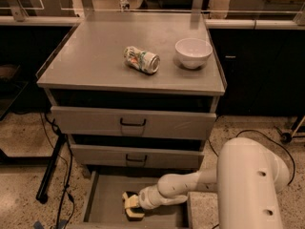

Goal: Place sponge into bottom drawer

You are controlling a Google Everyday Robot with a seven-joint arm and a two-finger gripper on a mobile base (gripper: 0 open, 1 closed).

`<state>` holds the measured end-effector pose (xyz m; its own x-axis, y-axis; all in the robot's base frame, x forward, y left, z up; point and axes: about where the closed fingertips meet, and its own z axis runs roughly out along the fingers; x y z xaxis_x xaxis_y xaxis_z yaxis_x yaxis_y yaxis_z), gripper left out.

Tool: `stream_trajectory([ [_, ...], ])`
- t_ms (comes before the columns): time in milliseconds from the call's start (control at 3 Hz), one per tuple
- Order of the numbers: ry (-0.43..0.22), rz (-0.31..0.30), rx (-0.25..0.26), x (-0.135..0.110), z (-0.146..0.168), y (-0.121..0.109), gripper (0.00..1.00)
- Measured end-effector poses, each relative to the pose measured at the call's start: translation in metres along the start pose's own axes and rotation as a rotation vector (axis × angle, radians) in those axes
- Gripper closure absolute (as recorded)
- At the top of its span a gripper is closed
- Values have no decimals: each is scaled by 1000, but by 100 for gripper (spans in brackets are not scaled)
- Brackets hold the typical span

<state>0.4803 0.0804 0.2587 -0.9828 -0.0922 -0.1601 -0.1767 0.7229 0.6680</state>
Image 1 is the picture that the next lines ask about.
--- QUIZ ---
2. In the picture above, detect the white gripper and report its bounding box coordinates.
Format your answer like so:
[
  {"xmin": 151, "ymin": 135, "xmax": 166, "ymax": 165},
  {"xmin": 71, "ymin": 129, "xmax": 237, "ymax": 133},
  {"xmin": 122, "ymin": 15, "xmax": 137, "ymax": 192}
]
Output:
[{"xmin": 124, "ymin": 188, "xmax": 149, "ymax": 220}]

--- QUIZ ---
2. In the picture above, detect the green and yellow sponge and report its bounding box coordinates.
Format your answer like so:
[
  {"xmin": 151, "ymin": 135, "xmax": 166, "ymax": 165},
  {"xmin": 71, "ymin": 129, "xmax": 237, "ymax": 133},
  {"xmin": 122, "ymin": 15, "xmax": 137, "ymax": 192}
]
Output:
[{"xmin": 122, "ymin": 191, "xmax": 145, "ymax": 221}]

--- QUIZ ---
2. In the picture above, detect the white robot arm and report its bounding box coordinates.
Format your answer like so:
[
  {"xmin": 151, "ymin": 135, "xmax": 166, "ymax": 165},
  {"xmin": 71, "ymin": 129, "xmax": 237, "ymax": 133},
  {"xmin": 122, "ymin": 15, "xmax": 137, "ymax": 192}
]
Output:
[{"xmin": 122, "ymin": 137, "xmax": 290, "ymax": 229}]

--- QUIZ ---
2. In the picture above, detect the open bottom drawer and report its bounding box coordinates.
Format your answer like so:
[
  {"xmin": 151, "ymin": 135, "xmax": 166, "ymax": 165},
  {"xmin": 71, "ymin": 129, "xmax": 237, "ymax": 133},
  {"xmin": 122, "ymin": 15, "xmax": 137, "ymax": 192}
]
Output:
[{"xmin": 67, "ymin": 172, "xmax": 191, "ymax": 229}]

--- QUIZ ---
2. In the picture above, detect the middle drawer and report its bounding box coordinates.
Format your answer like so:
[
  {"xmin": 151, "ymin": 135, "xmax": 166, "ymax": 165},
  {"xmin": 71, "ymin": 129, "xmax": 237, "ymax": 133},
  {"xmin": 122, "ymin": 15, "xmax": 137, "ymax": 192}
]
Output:
[{"xmin": 71, "ymin": 144, "xmax": 204, "ymax": 170}]

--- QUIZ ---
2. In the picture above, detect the top drawer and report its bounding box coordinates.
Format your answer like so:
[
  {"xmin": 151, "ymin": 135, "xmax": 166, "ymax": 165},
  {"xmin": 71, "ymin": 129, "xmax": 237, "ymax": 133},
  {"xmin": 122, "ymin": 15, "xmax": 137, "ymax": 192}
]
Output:
[{"xmin": 51, "ymin": 106, "xmax": 216, "ymax": 140}]

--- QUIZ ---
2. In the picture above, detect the grey drawer cabinet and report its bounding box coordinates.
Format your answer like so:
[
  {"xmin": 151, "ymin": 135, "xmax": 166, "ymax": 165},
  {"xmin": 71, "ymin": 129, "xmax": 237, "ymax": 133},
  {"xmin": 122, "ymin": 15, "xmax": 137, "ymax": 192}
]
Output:
[{"xmin": 36, "ymin": 10, "xmax": 228, "ymax": 229}]

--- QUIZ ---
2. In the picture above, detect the black table leg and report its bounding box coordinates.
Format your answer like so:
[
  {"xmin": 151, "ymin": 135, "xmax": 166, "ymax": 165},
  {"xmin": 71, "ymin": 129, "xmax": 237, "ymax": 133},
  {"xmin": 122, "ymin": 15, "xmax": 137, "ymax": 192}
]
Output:
[{"xmin": 36, "ymin": 135, "xmax": 65, "ymax": 204}]

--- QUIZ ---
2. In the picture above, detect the crushed soda can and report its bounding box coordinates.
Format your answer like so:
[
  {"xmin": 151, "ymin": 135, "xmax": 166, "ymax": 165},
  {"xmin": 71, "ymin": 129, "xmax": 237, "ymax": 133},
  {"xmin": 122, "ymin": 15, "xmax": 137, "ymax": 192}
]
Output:
[{"xmin": 124, "ymin": 46, "xmax": 160, "ymax": 74}]

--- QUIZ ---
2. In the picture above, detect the white bowl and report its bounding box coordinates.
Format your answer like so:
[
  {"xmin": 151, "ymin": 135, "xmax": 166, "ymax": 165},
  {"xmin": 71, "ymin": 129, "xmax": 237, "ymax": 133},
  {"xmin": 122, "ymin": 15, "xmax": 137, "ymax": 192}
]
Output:
[{"xmin": 175, "ymin": 38, "xmax": 213, "ymax": 69}]

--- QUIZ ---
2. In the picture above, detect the black caster wheel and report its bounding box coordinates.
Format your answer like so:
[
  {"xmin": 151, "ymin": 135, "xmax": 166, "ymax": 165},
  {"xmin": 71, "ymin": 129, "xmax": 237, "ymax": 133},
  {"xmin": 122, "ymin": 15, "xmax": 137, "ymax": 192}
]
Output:
[{"xmin": 280, "ymin": 133, "xmax": 293, "ymax": 144}]

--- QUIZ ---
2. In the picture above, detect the clear water bottle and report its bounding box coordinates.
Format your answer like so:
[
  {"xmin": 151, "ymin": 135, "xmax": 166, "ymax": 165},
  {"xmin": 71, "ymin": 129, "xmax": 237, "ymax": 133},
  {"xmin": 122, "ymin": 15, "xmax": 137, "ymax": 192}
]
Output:
[{"xmin": 119, "ymin": 0, "xmax": 130, "ymax": 10}]

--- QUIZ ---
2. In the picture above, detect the black middle drawer handle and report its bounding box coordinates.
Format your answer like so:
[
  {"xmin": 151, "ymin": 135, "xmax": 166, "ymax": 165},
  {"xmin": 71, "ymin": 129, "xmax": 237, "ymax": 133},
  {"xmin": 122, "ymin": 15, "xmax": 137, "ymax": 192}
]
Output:
[{"xmin": 126, "ymin": 154, "xmax": 147, "ymax": 162}]

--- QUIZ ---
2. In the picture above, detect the black drawer handle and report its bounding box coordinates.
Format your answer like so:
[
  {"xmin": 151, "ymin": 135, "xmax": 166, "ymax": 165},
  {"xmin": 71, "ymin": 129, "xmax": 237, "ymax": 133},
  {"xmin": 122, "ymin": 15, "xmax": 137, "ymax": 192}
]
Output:
[
  {"xmin": 126, "ymin": 154, "xmax": 147, "ymax": 162},
  {"xmin": 119, "ymin": 117, "xmax": 147, "ymax": 127}
]

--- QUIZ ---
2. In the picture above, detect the black top drawer handle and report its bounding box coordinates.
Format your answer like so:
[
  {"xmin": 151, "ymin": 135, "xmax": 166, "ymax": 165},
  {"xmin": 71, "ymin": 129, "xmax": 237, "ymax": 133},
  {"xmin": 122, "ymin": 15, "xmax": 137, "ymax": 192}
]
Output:
[{"xmin": 119, "ymin": 117, "xmax": 147, "ymax": 127}]

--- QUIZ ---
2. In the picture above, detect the black floor cable left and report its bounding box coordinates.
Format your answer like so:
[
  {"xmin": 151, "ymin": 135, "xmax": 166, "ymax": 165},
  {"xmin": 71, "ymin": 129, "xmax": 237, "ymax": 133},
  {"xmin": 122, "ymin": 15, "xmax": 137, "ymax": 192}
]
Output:
[{"xmin": 38, "ymin": 112, "xmax": 76, "ymax": 229}]

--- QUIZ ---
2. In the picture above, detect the black floor cable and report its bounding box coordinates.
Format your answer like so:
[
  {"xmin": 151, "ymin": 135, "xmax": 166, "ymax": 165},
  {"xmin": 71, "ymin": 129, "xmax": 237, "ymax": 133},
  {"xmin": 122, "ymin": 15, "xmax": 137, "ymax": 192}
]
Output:
[
  {"xmin": 38, "ymin": 112, "xmax": 76, "ymax": 229},
  {"xmin": 208, "ymin": 129, "xmax": 296, "ymax": 229}
]

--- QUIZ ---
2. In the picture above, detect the black floor cable right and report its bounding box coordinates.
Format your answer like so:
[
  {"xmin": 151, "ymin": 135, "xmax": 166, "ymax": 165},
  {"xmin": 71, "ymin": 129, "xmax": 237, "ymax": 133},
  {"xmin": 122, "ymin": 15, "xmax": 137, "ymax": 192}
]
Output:
[{"xmin": 208, "ymin": 129, "xmax": 296, "ymax": 229}]

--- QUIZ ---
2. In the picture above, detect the white rail bar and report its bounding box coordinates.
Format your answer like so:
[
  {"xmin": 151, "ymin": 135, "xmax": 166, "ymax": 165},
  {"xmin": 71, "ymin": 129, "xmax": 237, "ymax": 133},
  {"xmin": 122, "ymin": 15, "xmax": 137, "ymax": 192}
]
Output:
[{"xmin": 0, "ymin": 16, "xmax": 305, "ymax": 31}]

